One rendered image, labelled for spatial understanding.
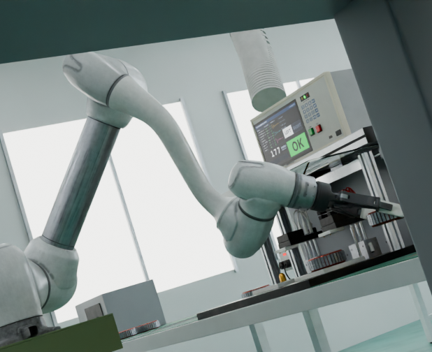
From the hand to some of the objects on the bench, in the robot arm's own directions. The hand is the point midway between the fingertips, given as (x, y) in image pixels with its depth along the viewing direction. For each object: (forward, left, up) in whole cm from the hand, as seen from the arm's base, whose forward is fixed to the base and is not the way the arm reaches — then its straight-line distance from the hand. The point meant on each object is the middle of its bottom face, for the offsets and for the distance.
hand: (388, 213), depth 222 cm
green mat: (+27, +109, -8) cm, 112 cm away
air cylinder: (+16, +32, -8) cm, 37 cm away
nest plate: (+2, +33, -8) cm, 34 cm away
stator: (+2, +33, -7) cm, 34 cm away
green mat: (+23, -20, -12) cm, 33 cm away
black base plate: (+4, +45, -10) cm, 46 cm away
